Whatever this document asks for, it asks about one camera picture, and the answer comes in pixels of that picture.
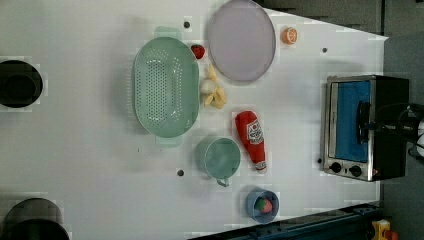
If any green mug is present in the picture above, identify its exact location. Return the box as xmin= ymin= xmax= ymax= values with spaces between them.
xmin=194 ymin=136 xmax=241 ymax=187

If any peeled banana toy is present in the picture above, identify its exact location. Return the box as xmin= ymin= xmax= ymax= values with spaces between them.
xmin=200 ymin=64 xmax=227 ymax=109

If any black robot base lower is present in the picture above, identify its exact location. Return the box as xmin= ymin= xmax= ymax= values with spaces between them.
xmin=1 ymin=198 xmax=71 ymax=240

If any strawberry in blue cup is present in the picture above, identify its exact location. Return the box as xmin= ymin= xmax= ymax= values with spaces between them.
xmin=254 ymin=198 xmax=273 ymax=214

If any red strawberry toy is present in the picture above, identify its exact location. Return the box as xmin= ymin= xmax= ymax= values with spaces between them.
xmin=191 ymin=44 xmax=205 ymax=59

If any orange slice toy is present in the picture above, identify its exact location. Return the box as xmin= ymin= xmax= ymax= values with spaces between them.
xmin=281 ymin=27 xmax=298 ymax=45

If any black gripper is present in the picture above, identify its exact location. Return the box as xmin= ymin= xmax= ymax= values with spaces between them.
xmin=364 ymin=122 xmax=417 ymax=132

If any silver toaster oven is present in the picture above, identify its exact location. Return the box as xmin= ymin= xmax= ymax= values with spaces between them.
xmin=323 ymin=75 xmax=409 ymax=182

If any green colander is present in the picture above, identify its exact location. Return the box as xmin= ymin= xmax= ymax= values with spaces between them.
xmin=132 ymin=26 xmax=199 ymax=148

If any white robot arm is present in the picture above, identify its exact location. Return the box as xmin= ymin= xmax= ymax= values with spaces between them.
xmin=362 ymin=121 xmax=423 ymax=147

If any lavender round plate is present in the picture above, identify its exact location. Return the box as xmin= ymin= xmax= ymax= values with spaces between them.
xmin=207 ymin=0 xmax=276 ymax=81

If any red ketchup bottle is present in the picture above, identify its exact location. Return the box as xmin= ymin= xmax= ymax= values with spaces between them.
xmin=235 ymin=111 xmax=267 ymax=174

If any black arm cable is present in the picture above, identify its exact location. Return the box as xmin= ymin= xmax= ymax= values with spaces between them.
xmin=376 ymin=102 xmax=424 ymax=161

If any black robot base upper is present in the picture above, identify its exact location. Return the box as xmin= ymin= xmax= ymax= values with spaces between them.
xmin=0 ymin=60 xmax=43 ymax=108

